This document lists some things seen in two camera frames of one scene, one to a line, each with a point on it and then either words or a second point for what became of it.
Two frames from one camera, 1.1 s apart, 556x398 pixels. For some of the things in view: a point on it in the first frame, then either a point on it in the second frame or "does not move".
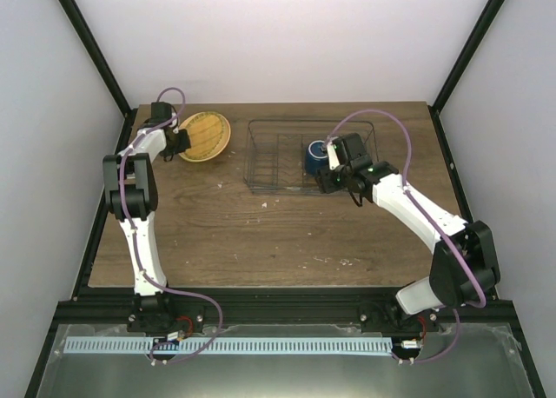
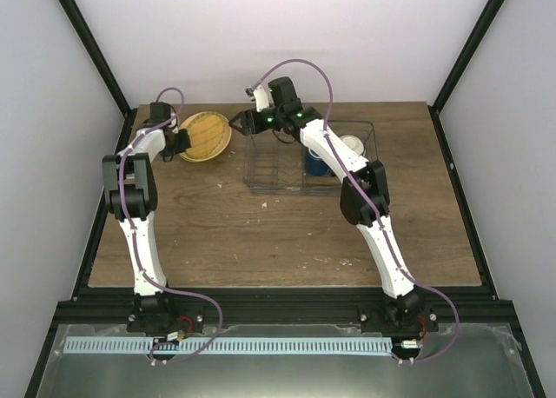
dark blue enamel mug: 315,159 does not move
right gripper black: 325,185 to 246,124
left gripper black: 182,145 does not move
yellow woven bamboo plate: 209,135 does not move
